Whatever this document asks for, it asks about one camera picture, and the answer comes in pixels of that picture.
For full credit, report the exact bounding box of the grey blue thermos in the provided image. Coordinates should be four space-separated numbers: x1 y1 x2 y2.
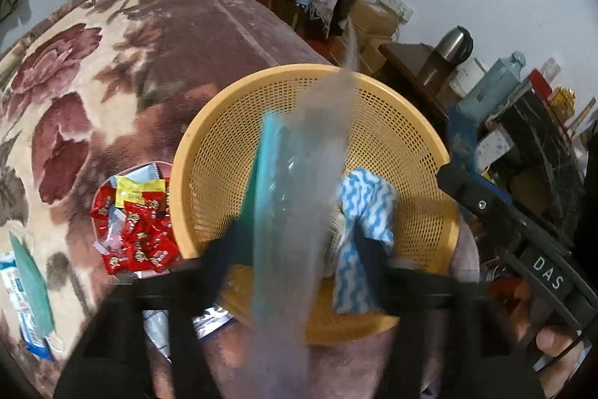
460 50 526 119

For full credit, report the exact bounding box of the orange plastic mesh basket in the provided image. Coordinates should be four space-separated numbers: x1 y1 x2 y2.
169 63 461 346

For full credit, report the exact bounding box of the white jar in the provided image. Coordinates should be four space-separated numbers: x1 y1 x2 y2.
448 58 489 98

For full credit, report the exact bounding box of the person's right hand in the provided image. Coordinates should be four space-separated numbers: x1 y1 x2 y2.
507 301 592 376

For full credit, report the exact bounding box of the blue white striped cloth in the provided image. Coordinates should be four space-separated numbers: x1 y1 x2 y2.
324 168 400 316

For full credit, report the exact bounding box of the white dotted box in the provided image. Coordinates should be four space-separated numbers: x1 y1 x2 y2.
474 130 510 168

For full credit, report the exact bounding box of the white wall socket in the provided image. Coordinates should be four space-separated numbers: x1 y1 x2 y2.
378 0 414 19

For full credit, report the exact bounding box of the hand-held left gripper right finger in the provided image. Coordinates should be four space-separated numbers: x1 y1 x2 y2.
352 224 545 399

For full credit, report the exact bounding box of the black marble side table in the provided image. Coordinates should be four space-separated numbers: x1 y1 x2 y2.
495 86 589 241

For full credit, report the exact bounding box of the red box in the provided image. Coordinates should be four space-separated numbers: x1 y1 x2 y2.
528 69 554 96

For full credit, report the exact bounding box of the yellow snack packet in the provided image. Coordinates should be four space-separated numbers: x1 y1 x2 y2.
116 175 166 208

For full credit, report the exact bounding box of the white blue wet wipes packet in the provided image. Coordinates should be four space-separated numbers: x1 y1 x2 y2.
142 303 237 362

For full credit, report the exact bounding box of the cardboard box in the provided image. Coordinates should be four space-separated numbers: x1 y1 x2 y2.
348 0 405 37
362 37 398 70

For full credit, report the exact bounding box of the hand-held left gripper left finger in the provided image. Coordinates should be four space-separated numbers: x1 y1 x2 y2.
53 212 255 399

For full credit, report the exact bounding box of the clear zip bag teal slider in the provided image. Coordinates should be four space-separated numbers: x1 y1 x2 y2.
240 20 363 386

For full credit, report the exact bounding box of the face mask pack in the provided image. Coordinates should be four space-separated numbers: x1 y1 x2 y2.
8 231 66 353

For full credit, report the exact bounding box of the floral plush blanket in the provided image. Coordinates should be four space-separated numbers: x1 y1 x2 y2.
0 0 482 399

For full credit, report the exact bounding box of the steel kettle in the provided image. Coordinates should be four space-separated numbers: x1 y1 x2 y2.
416 25 474 89

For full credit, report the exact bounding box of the pink plate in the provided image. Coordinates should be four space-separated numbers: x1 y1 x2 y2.
91 160 181 283

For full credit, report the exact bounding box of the pile of red candies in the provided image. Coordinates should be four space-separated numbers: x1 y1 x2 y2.
91 175 183 276

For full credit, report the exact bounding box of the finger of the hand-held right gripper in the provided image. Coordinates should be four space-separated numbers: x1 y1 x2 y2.
437 102 528 250

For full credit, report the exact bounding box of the light blue sachet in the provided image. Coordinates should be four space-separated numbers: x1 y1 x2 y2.
124 164 157 185

